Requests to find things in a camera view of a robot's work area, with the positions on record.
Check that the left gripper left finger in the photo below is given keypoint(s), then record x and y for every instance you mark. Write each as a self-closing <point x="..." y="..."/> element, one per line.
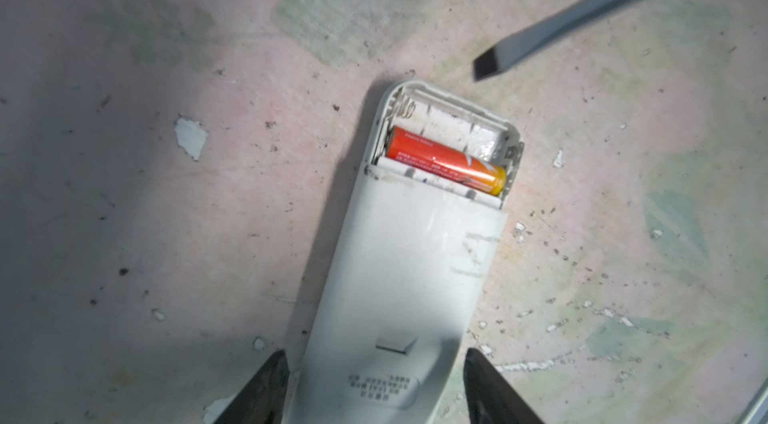
<point x="262" y="399"/>

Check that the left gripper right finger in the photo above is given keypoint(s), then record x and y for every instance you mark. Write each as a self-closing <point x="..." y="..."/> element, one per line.
<point x="490" y="398"/>

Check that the white remote control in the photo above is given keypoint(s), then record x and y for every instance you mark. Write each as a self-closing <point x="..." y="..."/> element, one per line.
<point x="414" y="252"/>

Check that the red orange battery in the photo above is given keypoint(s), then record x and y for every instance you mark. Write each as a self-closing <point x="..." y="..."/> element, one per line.
<point x="438" y="159"/>

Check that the orange handled screwdriver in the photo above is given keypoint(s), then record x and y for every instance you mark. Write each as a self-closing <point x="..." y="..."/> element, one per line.
<point x="519" y="46"/>

